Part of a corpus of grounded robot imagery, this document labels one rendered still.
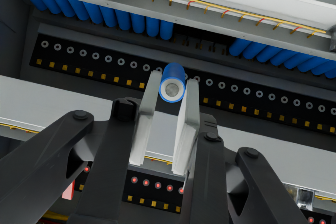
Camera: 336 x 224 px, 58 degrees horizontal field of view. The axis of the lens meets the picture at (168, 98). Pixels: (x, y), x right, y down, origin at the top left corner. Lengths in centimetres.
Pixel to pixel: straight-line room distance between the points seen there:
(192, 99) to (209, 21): 20
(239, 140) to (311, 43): 14
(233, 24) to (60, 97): 21
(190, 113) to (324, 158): 25
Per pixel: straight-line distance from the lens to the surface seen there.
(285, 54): 43
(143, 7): 36
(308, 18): 38
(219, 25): 36
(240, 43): 41
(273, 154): 36
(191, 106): 16
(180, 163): 15
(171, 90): 20
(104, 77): 48
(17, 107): 37
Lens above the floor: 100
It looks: 9 degrees up
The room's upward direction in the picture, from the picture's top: 167 degrees counter-clockwise
